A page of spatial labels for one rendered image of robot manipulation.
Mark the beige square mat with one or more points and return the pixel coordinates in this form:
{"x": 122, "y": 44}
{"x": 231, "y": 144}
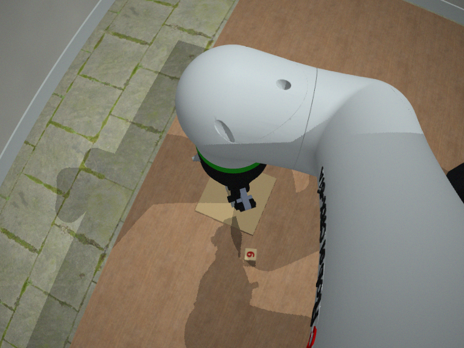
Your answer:
{"x": 214, "y": 203}

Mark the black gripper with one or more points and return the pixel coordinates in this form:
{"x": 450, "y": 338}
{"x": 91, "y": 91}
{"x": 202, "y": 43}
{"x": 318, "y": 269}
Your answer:
{"x": 239, "y": 197}

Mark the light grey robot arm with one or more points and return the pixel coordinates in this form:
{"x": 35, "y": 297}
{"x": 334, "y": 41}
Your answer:
{"x": 391, "y": 259}

